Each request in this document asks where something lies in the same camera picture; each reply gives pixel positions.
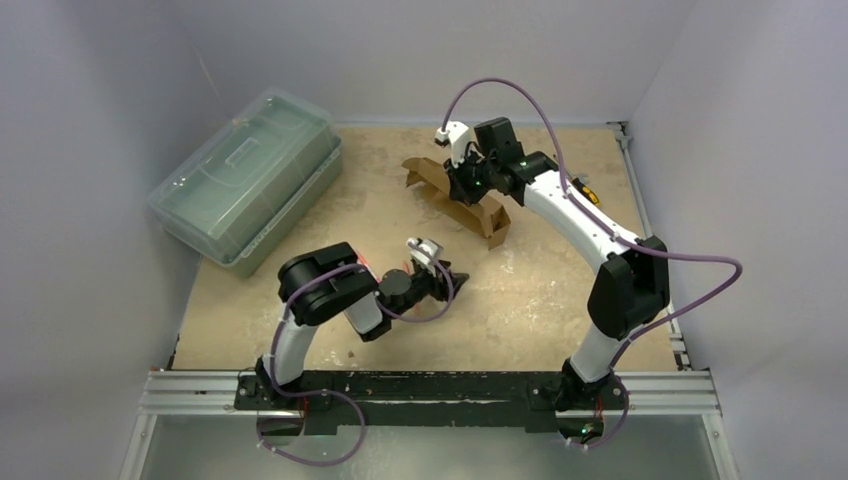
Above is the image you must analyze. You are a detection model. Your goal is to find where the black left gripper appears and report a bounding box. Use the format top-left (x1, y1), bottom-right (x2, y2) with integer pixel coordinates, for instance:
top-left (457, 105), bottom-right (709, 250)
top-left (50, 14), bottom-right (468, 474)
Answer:
top-left (388, 258), bottom-right (467, 319)

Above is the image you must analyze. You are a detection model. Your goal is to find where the brown cardboard box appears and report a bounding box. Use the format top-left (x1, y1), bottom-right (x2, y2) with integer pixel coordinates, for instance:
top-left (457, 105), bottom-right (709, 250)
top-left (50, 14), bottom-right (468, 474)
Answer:
top-left (401, 156), bottom-right (513, 252)

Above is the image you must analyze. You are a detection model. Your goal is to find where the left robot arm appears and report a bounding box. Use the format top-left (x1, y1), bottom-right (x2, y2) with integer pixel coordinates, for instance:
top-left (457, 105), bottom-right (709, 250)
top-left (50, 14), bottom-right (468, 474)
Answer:
top-left (255, 237), bottom-right (470, 409)

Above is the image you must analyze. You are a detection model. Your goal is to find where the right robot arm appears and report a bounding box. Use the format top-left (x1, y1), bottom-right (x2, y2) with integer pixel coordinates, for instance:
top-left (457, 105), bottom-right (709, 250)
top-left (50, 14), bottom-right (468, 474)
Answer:
top-left (434, 117), bottom-right (670, 411)

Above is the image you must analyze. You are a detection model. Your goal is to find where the clear plastic storage box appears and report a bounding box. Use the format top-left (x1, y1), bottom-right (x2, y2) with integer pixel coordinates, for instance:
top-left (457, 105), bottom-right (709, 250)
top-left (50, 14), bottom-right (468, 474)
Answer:
top-left (148, 88), bottom-right (342, 278)

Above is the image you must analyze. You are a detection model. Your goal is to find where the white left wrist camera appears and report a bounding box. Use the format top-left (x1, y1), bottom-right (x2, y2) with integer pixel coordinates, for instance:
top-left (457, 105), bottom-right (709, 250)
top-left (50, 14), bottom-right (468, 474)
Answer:
top-left (406, 237), bottom-right (443, 270)

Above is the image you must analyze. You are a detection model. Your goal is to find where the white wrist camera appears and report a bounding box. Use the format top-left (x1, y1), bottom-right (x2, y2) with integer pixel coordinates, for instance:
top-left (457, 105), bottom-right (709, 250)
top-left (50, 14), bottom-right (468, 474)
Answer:
top-left (406, 237), bottom-right (443, 270)
top-left (434, 121), bottom-right (473, 168)

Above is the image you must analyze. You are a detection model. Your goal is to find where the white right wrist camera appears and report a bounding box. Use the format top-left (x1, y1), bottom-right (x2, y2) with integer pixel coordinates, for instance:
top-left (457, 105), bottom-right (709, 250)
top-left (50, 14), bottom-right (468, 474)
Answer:
top-left (434, 121), bottom-right (473, 168)

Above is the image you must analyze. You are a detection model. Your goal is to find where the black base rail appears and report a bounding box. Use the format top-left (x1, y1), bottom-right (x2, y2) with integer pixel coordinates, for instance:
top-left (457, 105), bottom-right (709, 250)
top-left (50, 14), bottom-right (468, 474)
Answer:
top-left (236, 370), bottom-right (627, 441)

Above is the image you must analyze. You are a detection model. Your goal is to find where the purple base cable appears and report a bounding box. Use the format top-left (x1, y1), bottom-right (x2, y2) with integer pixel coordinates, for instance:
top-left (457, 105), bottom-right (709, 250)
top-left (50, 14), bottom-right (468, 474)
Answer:
top-left (254, 386), bottom-right (368, 466)

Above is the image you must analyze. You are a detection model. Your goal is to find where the aluminium frame rail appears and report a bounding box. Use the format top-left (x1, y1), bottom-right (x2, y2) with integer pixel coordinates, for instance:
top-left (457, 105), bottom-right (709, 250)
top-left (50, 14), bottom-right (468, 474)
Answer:
top-left (119, 371), bottom-right (307, 479)

